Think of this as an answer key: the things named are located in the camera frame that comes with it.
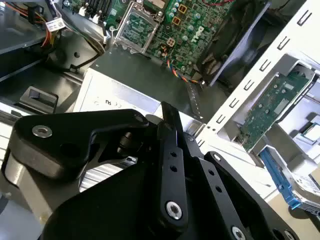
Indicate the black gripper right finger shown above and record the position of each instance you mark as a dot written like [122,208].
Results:
[212,181]

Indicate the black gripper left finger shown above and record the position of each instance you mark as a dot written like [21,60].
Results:
[62,130]

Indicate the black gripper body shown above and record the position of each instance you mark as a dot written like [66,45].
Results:
[112,212]

